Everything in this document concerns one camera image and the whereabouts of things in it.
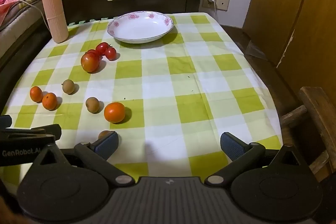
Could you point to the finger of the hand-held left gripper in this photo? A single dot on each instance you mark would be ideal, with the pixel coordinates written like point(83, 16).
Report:
point(50, 132)
point(5, 122)

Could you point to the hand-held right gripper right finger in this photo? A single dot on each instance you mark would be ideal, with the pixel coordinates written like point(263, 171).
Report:
point(232, 146)

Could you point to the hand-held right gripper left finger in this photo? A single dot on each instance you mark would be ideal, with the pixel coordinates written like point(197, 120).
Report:
point(107, 144)

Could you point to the brown longan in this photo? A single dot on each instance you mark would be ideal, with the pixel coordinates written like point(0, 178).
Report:
point(92, 105)
point(69, 86)
point(104, 134)

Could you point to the mandarin orange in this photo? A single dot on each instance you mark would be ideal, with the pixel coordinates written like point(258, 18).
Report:
point(49, 101)
point(36, 94)
point(114, 112)

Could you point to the large red tomato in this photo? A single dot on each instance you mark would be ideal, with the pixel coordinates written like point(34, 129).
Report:
point(89, 63)

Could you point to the round cherry tomato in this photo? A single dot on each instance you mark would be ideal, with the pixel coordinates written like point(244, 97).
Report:
point(111, 54)
point(92, 51)

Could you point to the oblong cherry tomato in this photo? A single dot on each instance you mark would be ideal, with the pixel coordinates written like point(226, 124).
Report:
point(102, 47)

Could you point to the white floral plate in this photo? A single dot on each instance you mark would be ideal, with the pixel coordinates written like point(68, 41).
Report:
point(139, 27)

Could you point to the wooden stool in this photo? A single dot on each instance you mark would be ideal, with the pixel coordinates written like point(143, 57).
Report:
point(317, 113)

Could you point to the clear plastic sheet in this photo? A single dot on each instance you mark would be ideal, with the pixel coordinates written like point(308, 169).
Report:
point(256, 49)

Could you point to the bed mattress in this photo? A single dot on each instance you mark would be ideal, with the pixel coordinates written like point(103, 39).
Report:
point(23, 19)

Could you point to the green foam mat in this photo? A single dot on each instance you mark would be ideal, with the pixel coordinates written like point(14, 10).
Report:
point(86, 22)

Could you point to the pink ribbed container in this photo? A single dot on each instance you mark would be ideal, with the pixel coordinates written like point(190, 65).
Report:
point(53, 14)

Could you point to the brown wooden wardrobe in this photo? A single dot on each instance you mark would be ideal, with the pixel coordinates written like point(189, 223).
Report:
point(294, 16)

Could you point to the dark wooden bed frame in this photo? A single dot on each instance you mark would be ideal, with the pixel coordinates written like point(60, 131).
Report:
point(21, 61)

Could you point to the beige wall socket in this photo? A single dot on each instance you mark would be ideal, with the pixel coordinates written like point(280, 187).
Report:
point(223, 3)

